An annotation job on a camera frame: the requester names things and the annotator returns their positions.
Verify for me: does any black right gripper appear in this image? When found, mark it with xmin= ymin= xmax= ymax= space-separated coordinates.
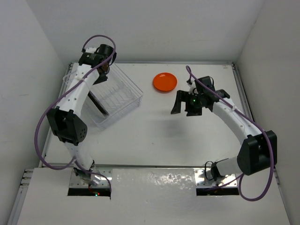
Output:
xmin=172 ymin=90 xmax=203 ymax=116

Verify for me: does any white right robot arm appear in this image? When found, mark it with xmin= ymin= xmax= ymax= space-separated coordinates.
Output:
xmin=171 ymin=90 xmax=277 ymax=181

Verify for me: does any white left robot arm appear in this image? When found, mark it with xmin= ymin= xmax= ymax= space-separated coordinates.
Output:
xmin=46 ymin=44 xmax=116 ymax=188

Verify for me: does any white front cover board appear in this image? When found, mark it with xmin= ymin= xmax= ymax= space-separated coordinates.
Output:
xmin=18 ymin=168 xmax=289 ymax=225

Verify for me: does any clear wire dish rack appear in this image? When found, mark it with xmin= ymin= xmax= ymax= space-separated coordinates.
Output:
xmin=57 ymin=63 xmax=143 ymax=132

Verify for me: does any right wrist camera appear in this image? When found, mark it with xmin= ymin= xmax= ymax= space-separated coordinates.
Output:
xmin=195 ymin=76 xmax=215 ymax=92

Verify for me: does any black cable at table edge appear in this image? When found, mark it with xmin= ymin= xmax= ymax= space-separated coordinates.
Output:
xmin=204 ymin=160 xmax=213 ymax=181

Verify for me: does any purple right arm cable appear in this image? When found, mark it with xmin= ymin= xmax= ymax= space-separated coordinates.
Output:
xmin=186 ymin=65 xmax=274 ymax=201

